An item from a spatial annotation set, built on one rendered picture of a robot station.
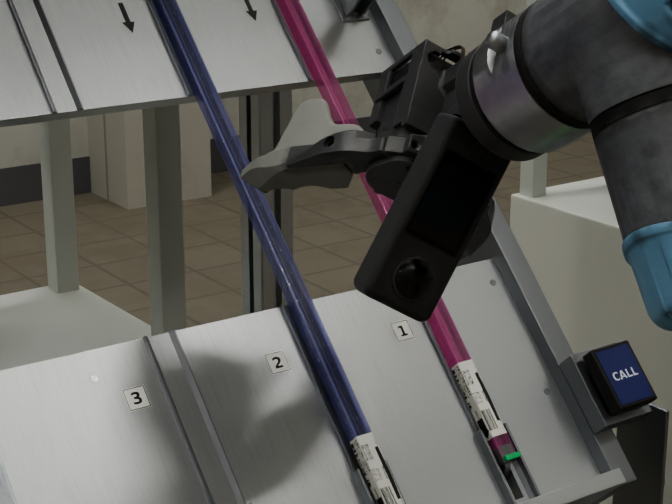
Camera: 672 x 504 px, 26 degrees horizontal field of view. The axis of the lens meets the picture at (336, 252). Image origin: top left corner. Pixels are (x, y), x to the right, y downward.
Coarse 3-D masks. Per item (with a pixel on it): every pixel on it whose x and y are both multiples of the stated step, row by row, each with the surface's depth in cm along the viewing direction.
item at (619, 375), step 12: (612, 348) 109; (624, 348) 110; (600, 360) 108; (612, 360) 109; (624, 360) 109; (612, 372) 108; (624, 372) 108; (636, 372) 109; (612, 384) 107; (624, 384) 108; (636, 384) 108; (648, 384) 109; (624, 396) 107; (636, 396) 108; (648, 396) 108
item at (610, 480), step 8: (608, 472) 106; (616, 472) 107; (584, 480) 105; (592, 480) 105; (600, 480) 106; (608, 480) 106; (616, 480) 106; (624, 480) 107; (560, 488) 104; (568, 488) 104; (576, 488) 104; (584, 488) 105; (592, 488) 105; (600, 488) 105; (608, 488) 106; (544, 496) 103; (552, 496) 103; (560, 496) 103; (568, 496) 104; (576, 496) 104; (584, 496) 104; (592, 496) 106; (600, 496) 108
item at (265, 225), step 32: (160, 0) 111; (192, 64) 109; (224, 128) 108; (224, 160) 107; (256, 192) 106; (256, 224) 105; (288, 256) 104; (288, 288) 103; (320, 320) 103; (320, 352) 101; (352, 416) 100
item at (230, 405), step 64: (256, 320) 102; (384, 320) 107; (512, 320) 112; (0, 384) 91; (64, 384) 93; (128, 384) 95; (192, 384) 97; (256, 384) 99; (320, 384) 102; (384, 384) 104; (448, 384) 107; (512, 384) 109; (0, 448) 89; (64, 448) 91; (128, 448) 93; (192, 448) 95; (256, 448) 97; (320, 448) 99; (384, 448) 101; (448, 448) 104; (576, 448) 109
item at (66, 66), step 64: (0, 0) 106; (64, 0) 108; (128, 0) 111; (192, 0) 114; (256, 0) 117; (320, 0) 120; (0, 64) 103; (64, 64) 105; (128, 64) 108; (256, 64) 114; (384, 64) 120
